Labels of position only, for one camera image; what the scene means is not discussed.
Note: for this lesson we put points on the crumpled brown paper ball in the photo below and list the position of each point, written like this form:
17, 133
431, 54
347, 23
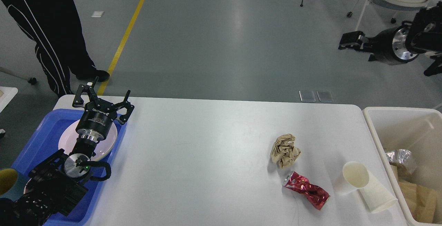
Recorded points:
284, 152

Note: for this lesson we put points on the pink plate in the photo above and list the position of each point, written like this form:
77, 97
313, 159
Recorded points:
69, 136

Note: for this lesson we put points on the white plastic bin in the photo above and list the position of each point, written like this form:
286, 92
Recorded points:
418, 130

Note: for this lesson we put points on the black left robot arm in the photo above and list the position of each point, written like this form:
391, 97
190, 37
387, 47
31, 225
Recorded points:
57, 184

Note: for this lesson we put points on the right floor plate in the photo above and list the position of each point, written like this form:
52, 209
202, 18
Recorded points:
325, 96

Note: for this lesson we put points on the small brown paper bag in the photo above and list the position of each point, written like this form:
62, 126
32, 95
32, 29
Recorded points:
400, 171

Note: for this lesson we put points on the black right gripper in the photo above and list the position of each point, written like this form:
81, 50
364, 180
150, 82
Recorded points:
388, 47

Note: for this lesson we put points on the person in black tracksuit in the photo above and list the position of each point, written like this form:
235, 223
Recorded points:
60, 48

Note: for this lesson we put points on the blue plastic tray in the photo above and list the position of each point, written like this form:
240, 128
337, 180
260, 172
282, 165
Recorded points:
42, 144

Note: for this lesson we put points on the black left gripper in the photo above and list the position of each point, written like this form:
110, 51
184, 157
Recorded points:
97, 118

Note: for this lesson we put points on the white paper cup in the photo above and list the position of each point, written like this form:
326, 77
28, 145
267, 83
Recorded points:
354, 176

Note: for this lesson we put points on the left floor plate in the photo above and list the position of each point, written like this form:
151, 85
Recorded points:
307, 96

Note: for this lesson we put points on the large brown paper bag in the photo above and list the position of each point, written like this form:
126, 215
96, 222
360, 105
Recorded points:
421, 200

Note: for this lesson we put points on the red foil wrapper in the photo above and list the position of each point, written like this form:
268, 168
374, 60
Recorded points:
316, 195

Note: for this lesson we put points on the white side table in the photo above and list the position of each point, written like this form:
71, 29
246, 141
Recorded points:
7, 94

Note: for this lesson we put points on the floor plate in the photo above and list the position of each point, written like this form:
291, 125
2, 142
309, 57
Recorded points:
307, 96
325, 96

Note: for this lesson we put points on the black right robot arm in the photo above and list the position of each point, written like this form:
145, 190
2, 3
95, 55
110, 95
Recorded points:
425, 36

